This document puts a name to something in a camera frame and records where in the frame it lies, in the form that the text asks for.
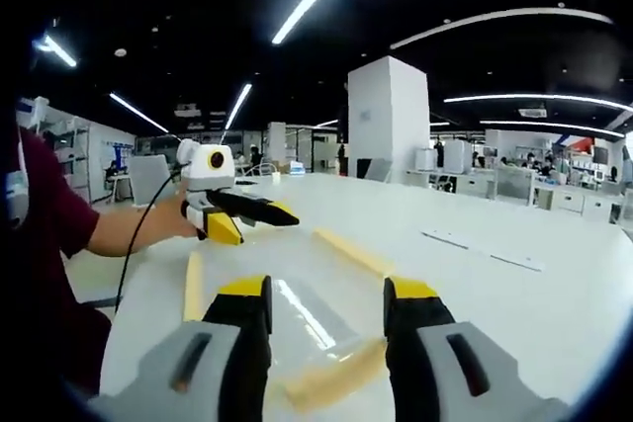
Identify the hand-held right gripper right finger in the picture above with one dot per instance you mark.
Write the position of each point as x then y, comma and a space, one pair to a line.
420, 343

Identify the white chest device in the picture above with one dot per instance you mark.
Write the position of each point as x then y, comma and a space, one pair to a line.
17, 199

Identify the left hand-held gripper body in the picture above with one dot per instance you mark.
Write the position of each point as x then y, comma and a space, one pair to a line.
203, 170

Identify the red blue wall decoration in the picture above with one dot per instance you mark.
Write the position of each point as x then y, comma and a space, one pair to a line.
576, 143

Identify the white square pillar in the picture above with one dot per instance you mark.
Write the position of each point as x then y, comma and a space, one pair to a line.
390, 115

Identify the white storage shelf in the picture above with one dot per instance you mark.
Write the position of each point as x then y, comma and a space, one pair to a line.
69, 160

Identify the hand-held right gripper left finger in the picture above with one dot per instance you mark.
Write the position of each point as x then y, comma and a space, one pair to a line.
237, 343

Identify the operator in maroon shirt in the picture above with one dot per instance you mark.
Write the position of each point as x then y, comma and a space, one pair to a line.
49, 194

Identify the yellow plastic latch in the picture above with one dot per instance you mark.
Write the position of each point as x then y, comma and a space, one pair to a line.
194, 288
336, 372
346, 249

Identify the grey monitor back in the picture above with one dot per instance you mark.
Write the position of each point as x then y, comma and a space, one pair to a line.
151, 180

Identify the ceiling air vent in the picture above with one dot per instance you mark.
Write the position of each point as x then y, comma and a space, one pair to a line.
532, 111

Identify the person's left hand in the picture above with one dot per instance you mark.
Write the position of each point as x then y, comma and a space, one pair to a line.
175, 222

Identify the blue white box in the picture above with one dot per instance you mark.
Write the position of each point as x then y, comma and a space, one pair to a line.
298, 168

